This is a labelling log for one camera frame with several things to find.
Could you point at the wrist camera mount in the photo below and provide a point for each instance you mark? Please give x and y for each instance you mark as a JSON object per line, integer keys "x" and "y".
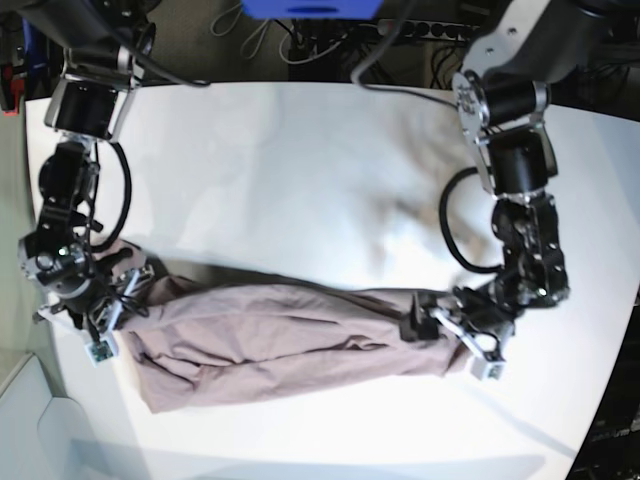
{"x": 484, "y": 342}
{"x": 105, "y": 325}

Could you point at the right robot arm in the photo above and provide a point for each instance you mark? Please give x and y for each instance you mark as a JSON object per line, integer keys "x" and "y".
{"x": 107, "y": 49}

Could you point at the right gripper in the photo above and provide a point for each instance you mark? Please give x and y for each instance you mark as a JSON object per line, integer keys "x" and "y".
{"x": 78, "y": 294}

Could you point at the red black clamp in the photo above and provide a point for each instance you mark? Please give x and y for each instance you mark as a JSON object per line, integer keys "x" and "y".
{"x": 12, "y": 86}

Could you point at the blue box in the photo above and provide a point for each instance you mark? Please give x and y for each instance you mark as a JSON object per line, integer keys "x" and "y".
{"x": 311, "y": 9}

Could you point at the black power strip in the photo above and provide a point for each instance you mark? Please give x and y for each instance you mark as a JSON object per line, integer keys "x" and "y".
{"x": 415, "y": 31}

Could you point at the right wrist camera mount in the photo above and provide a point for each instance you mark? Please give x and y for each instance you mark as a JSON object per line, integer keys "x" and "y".
{"x": 105, "y": 325}

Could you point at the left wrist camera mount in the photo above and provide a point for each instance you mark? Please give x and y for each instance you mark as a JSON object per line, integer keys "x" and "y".
{"x": 484, "y": 342}

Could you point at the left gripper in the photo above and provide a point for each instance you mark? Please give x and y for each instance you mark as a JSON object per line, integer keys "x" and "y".
{"x": 415, "y": 326}

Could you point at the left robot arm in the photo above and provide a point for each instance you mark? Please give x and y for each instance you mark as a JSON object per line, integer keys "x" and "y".
{"x": 501, "y": 94}

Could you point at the pink t-shirt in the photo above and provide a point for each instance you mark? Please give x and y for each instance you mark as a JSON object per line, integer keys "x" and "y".
{"x": 254, "y": 338}

